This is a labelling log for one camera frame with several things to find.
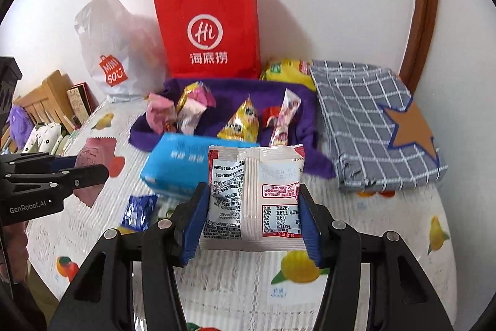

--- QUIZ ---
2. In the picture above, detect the red paper bag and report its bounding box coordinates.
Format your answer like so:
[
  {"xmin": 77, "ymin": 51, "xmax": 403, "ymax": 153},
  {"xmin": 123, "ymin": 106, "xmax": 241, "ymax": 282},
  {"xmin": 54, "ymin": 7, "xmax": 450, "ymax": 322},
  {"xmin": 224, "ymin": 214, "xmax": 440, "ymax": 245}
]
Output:
[{"xmin": 153, "ymin": 0, "xmax": 262, "ymax": 80}]

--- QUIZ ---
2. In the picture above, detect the brown box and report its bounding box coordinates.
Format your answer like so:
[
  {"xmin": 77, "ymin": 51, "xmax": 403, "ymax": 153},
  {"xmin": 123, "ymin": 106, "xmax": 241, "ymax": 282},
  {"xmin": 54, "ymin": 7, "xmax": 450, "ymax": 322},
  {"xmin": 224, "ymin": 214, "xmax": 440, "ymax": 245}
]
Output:
[{"xmin": 66, "ymin": 83, "xmax": 97, "ymax": 126}]

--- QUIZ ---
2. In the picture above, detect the wooden door frame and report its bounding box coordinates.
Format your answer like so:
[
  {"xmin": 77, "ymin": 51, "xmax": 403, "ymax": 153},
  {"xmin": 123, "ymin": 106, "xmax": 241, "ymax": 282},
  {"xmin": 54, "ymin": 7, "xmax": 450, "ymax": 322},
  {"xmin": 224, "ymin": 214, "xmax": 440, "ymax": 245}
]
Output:
[{"xmin": 399, "ymin": 0, "xmax": 440, "ymax": 93}]

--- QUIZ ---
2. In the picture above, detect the purple towel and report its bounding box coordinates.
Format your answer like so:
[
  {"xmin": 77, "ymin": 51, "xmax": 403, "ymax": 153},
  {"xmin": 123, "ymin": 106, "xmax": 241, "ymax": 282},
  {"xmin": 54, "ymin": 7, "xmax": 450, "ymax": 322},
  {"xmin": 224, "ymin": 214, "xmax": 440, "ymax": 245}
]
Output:
[{"xmin": 129, "ymin": 77, "xmax": 336, "ymax": 178}]

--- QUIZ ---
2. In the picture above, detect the wooden headboard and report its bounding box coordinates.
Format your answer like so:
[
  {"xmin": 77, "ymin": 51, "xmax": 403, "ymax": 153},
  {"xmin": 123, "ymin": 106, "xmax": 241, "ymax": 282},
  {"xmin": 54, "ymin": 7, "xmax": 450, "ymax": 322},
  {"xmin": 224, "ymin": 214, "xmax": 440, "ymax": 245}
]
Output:
[{"xmin": 13, "ymin": 69, "xmax": 74, "ymax": 134}]

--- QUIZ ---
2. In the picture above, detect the white floral cloth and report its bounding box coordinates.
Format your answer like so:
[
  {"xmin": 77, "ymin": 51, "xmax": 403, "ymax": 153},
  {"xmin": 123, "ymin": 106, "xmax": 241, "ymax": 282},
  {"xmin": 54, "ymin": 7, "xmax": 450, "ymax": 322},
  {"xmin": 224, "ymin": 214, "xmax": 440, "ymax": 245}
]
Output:
[{"xmin": 21, "ymin": 122, "xmax": 70, "ymax": 155}]

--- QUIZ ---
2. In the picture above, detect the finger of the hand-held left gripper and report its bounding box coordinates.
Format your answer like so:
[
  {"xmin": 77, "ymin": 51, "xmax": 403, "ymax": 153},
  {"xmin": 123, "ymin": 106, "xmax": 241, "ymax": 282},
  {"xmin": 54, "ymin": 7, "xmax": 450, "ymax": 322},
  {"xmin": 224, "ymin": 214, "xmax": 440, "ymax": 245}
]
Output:
[
  {"xmin": 4, "ymin": 164, "xmax": 109, "ymax": 202},
  {"xmin": 0, "ymin": 153, "xmax": 78, "ymax": 174}
]

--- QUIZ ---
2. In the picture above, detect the purple plush toy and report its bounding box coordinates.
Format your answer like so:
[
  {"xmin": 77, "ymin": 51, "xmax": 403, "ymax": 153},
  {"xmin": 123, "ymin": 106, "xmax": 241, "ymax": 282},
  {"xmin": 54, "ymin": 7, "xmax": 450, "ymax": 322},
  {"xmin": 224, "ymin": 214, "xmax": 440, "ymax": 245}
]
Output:
[{"xmin": 8, "ymin": 104, "xmax": 35, "ymax": 141}]

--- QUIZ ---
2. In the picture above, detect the white and purple snack packet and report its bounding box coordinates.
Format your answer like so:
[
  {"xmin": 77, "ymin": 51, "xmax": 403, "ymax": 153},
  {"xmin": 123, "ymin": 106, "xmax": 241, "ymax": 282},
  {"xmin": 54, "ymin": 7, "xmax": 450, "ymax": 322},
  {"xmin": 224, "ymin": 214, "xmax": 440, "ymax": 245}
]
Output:
[{"xmin": 269, "ymin": 88, "xmax": 303, "ymax": 147}]

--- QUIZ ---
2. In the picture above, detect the fruit print table cover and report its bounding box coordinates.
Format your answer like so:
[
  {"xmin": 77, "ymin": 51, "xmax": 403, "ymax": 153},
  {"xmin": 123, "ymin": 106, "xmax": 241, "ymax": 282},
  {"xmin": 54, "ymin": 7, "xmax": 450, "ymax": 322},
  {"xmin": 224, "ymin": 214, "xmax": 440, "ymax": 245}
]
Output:
[{"xmin": 23, "ymin": 94, "xmax": 460, "ymax": 331}]

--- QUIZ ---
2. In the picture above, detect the yellow snack bag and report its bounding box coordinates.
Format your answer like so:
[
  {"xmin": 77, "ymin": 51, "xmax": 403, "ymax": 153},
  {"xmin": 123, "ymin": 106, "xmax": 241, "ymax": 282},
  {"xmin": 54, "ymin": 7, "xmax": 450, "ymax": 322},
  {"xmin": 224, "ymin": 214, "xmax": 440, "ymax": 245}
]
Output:
[{"xmin": 259, "ymin": 59, "xmax": 316, "ymax": 91}]

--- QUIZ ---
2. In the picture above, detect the white plastic bag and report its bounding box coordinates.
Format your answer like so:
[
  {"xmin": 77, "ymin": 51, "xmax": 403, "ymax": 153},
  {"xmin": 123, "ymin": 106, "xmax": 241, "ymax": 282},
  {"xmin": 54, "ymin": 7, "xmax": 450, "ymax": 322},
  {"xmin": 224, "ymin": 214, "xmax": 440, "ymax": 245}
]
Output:
[{"xmin": 74, "ymin": 0, "xmax": 167, "ymax": 104}]

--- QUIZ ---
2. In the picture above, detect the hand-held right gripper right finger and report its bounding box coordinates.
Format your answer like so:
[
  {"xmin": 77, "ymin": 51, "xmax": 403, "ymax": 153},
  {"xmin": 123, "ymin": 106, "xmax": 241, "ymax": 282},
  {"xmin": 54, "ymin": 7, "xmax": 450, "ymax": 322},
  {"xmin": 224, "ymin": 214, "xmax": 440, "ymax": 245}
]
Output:
[{"xmin": 298, "ymin": 184, "xmax": 454, "ymax": 331}]

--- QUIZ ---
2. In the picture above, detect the dark furniture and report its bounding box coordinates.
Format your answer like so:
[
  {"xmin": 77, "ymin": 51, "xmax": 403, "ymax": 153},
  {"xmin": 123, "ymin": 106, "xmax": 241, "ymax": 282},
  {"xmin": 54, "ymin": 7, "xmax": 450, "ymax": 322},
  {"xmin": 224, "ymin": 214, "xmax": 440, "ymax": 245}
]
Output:
[{"xmin": 0, "ymin": 57, "xmax": 22, "ymax": 153}]

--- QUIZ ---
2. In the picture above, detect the blue snack packet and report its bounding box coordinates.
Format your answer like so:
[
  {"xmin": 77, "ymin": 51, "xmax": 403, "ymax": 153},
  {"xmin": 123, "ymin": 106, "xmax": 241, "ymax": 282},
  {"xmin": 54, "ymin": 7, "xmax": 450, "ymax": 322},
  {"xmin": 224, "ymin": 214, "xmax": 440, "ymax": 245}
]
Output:
[{"xmin": 123, "ymin": 195, "xmax": 159, "ymax": 231}]

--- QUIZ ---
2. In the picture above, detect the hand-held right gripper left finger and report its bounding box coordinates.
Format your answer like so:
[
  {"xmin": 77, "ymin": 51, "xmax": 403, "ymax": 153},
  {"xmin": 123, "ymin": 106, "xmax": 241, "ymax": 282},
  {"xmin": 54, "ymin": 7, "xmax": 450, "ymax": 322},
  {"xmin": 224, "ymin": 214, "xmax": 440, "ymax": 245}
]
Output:
[{"xmin": 46, "ymin": 181, "xmax": 210, "ymax": 331}]

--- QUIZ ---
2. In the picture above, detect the grey checked folded blanket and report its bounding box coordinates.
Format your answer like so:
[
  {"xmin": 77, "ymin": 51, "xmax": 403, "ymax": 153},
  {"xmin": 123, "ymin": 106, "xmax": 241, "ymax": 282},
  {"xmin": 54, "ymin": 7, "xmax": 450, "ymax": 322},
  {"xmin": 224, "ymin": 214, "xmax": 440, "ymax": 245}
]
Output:
[{"xmin": 309, "ymin": 60, "xmax": 449, "ymax": 193}]

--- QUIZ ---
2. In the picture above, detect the yellow and pink snack packet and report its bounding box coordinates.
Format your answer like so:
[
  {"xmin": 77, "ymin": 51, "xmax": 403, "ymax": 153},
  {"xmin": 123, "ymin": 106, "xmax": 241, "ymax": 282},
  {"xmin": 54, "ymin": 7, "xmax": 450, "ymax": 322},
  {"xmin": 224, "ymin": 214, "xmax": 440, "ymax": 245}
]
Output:
[{"xmin": 176, "ymin": 81, "xmax": 215, "ymax": 136}]

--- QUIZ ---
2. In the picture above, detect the blue tissue pack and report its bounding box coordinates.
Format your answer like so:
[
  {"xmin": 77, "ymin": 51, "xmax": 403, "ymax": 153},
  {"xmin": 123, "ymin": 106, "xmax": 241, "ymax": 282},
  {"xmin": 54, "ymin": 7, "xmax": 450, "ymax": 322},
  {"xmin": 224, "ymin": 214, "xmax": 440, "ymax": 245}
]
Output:
[{"xmin": 139, "ymin": 132, "xmax": 260, "ymax": 200}]

